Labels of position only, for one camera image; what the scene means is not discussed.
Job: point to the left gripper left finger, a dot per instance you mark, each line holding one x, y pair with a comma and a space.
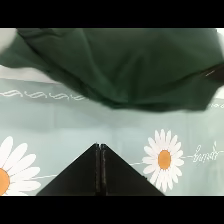
78, 180

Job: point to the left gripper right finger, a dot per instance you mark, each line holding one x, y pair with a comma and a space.
124, 180

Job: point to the dark green T-shirt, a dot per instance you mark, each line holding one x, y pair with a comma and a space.
126, 63

